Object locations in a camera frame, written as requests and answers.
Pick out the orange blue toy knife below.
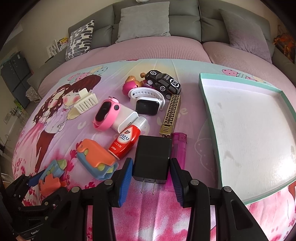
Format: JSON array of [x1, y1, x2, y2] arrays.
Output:
[[76, 138, 119, 180]]

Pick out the black power adapter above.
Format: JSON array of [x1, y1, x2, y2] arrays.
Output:
[[132, 135, 172, 193]]

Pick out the red white tube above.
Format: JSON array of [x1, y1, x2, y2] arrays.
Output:
[[108, 116, 147, 160]]

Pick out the pink lighter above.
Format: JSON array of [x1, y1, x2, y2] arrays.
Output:
[[166, 131, 188, 192]]

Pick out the white charger block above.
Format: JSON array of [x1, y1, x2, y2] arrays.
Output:
[[111, 106, 138, 133]]

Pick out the gold patterned lighter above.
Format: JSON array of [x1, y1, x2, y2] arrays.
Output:
[[159, 94, 181, 138]]

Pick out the pink kids watch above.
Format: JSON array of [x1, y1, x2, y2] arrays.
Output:
[[93, 97, 120, 131]]

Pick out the white hair claw clip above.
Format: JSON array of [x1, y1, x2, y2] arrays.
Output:
[[74, 88, 98, 114]]

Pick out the white smart watch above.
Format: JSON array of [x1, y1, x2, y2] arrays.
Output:
[[128, 87, 166, 115]]

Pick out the black toy car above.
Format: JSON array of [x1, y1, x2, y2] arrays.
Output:
[[144, 70, 182, 100]]

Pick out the pink puppy toy figure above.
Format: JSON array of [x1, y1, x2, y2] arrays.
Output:
[[122, 72, 152, 96]]

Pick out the orange blue carrot knife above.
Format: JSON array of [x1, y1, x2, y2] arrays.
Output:
[[38, 159, 67, 197]]

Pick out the cartoon print table cloth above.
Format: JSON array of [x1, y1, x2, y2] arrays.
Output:
[[12, 59, 295, 240]]

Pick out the teal white box lid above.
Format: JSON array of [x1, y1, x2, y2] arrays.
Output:
[[199, 73, 295, 204]]

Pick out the dark cabinet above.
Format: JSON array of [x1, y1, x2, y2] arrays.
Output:
[[1, 52, 32, 109]]

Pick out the books beside sofa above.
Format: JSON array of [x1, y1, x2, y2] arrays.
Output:
[[46, 37, 68, 58]]

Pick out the black white patterned cushion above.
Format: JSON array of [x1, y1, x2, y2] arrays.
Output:
[[65, 20, 95, 61]]

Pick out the pink sofa seat cover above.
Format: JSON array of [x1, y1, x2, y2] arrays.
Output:
[[36, 36, 289, 97]]

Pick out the purple grey cushion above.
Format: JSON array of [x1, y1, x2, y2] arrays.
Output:
[[219, 9, 272, 63]]

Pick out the grey sofa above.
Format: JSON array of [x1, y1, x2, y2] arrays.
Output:
[[28, 1, 295, 96]]

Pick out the orange red decoration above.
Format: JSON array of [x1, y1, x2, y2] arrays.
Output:
[[273, 24, 295, 64]]

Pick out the light grey cushion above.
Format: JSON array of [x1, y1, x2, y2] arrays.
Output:
[[116, 1, 171, 43]]

